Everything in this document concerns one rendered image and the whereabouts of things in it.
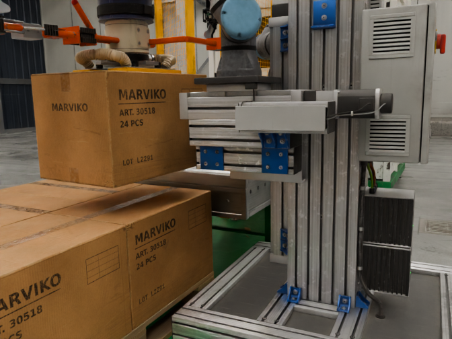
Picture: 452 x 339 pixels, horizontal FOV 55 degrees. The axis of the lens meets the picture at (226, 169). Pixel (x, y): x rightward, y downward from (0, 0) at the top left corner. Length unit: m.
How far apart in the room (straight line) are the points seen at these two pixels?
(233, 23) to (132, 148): 0.60
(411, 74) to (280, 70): 0.45
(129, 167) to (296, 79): 0.67
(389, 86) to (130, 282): 1.09
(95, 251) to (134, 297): 0.29
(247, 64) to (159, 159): 0.54
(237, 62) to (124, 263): 0.79
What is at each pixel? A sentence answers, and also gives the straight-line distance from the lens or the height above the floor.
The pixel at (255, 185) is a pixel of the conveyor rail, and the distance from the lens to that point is 2.11.
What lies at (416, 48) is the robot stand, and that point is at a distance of 1.43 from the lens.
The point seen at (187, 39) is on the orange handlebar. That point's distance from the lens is 1.75.
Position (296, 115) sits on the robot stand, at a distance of 1.21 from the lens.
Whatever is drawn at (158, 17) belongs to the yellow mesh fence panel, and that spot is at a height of 1.62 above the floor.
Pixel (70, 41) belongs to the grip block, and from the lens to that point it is 1.68.
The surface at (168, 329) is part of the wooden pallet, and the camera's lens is 1.93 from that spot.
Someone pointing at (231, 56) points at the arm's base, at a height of 1.10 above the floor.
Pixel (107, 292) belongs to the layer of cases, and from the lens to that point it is 1.54.
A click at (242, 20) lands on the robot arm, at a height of 1.19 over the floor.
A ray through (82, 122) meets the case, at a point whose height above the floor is 0.90.
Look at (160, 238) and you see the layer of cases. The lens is 1.72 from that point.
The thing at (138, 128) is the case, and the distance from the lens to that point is 1.61.
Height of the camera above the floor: 0.98
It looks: 10 degrees down
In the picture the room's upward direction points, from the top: 1 degrees counter-clockwise
